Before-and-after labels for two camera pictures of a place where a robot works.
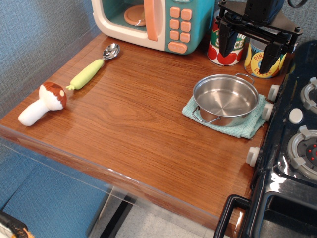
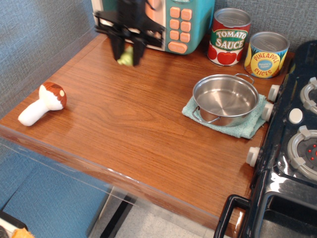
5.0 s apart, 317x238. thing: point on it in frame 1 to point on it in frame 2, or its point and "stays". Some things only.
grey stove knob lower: (251, 157) stays
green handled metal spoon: (110, 51) to (127, 58)
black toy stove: (283, 201) stays
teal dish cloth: (249, 128) stays
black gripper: (264, 19) to (132, 19)
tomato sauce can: (235, 55) stays
